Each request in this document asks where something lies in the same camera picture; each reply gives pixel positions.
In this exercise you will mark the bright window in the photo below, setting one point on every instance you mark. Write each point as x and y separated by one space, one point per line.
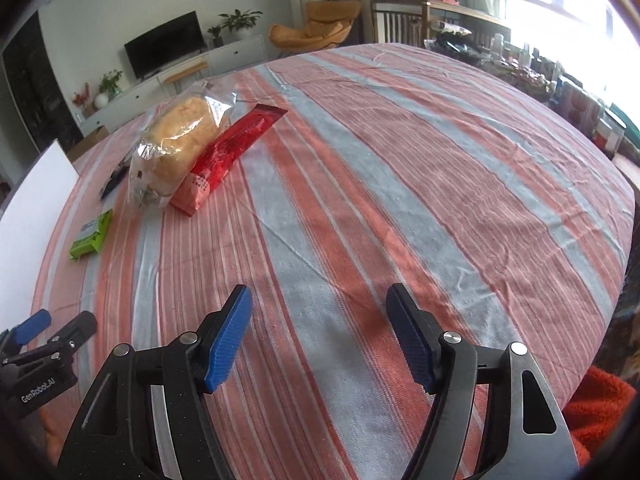
560 10

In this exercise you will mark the black glass cabinet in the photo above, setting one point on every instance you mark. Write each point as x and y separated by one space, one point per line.
30 85

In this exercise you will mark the wooden bench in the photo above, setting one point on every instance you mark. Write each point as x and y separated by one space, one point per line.
185 72

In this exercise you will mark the striped red grey tablecloth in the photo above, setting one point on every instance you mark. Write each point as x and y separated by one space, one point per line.
400 185

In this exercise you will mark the white television cabinet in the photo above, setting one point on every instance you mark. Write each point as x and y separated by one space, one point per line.
235 55

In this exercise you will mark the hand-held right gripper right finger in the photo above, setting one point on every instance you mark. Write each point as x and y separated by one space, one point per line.
412 345

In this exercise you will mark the red flowers in vase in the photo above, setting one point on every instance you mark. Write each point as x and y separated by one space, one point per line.
82 97

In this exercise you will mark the small potted plant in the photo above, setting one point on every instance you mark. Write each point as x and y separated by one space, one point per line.
216 35

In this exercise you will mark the green snack packet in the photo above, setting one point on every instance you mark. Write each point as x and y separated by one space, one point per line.
92 235

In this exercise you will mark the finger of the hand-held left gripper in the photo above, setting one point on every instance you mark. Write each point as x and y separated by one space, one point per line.
30 325
75 330

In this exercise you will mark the black television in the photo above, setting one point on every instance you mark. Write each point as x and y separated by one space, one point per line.
165 45

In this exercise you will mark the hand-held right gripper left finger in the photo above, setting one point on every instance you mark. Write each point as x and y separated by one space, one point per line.
227 345

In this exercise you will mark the large potted plant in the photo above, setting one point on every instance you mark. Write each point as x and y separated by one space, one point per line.
242 20

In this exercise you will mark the red snack packet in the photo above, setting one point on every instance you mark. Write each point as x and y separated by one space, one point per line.
230 145

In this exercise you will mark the orange lounge chair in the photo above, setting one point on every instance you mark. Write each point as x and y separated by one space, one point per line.
320 25

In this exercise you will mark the orange fuzzy cloth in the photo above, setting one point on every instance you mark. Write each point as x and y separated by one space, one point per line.
595 410

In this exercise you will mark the row of jars and boxes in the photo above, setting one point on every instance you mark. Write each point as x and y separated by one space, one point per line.
575 105

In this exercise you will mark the round white vase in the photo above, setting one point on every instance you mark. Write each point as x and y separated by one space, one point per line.
101 101

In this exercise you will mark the brown cardboard box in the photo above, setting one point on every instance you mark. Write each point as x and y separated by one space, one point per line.
90 140

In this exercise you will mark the bread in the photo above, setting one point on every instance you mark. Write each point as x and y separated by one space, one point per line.
175 145

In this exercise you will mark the leafy plant in glass vase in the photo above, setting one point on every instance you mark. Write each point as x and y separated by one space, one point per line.
111 82

